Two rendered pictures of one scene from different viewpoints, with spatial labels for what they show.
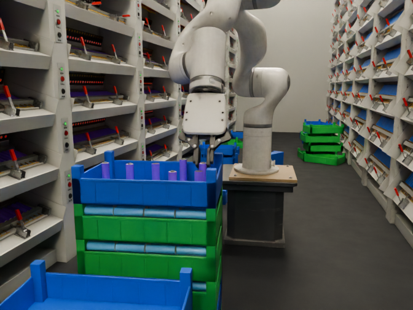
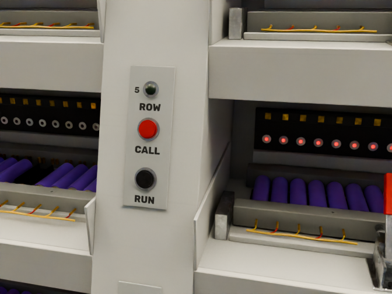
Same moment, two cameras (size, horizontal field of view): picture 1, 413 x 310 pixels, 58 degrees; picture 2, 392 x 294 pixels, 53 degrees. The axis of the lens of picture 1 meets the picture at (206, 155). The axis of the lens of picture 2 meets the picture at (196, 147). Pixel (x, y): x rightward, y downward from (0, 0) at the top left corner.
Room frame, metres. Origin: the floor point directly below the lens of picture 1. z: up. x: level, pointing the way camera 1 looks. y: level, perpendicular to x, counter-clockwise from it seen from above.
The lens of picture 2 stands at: (2.06, 0.01, 1.06)
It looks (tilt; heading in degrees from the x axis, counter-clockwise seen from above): 3 degrees down; 89
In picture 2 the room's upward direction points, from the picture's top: 4 degrees clockwise
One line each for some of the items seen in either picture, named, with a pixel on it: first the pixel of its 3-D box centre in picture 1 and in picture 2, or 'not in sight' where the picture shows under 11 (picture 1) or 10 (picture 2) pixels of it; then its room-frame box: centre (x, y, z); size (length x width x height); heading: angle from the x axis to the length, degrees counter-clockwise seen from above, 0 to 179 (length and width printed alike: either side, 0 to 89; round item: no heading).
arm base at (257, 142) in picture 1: (257, 147); not in sight; (1.56, -0.21, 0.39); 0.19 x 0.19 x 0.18
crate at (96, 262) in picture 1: (156, 241); not in sight; (0.83, 0.12, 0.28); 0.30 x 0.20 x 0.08; 84
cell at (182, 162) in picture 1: (183, 171); not in sight; (0.89, 0.06, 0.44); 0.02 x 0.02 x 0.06
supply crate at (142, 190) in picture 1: (154, 175); not in sight; (0.83, 0.12, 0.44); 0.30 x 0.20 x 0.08; 84
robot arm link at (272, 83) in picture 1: (266, 97); not in sight; (1.54, -0.25, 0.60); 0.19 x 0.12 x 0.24; 71
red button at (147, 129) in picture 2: not in sight; (149, 129); (2.02, 0.35, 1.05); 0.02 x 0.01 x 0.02; 167
